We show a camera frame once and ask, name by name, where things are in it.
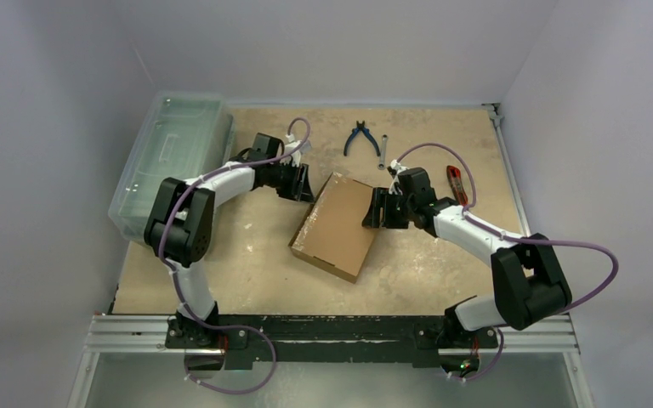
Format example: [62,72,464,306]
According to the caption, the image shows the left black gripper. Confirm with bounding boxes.
[266,161,315,204]

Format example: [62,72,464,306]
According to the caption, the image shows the brown cardboard express box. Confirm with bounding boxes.
[289,172,376,284]

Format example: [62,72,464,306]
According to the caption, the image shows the red black utility knife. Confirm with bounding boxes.
[446,165,468,207]

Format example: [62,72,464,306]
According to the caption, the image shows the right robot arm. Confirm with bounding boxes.
[362,167,572,346]

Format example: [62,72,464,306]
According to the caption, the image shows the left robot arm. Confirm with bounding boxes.
[144,133,315,348]

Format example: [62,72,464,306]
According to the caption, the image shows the small silver wrench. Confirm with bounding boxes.
[378,134,389,170]

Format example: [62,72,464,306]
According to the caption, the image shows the clear plastic storage bin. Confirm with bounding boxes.
[108,91,233,244]

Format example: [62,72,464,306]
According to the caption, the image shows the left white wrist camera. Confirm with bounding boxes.
[282,134,311,167]

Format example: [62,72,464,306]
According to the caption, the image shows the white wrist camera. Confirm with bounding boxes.
[282,134,311,167]
[387,159,408,194]

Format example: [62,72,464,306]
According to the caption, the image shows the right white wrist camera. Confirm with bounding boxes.
[387,159,408,194]

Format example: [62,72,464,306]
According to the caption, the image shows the blue handled pliers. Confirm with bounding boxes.
[343,119,382,157]

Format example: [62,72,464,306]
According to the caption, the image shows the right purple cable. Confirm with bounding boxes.
[394,142,621,328]

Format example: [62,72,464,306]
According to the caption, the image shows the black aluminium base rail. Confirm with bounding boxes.
[84,314,578,370]

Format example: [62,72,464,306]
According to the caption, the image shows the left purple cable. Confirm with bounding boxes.
[157,117,312,339]

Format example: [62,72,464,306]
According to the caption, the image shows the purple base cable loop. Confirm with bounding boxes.
[183,323,279,396]

